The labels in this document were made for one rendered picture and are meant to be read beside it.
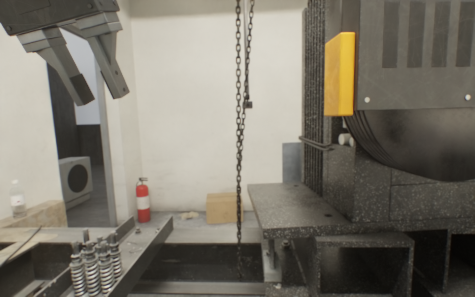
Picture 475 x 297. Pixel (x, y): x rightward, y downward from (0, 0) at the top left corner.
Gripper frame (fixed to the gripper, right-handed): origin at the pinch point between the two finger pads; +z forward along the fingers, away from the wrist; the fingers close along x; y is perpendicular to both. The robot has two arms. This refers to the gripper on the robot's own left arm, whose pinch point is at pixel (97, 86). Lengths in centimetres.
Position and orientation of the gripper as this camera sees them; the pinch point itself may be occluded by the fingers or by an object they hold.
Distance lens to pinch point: 40.7
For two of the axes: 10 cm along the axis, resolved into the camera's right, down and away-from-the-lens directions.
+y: 0.8, -5.1, 8.6
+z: 2.0, 8.5, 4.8
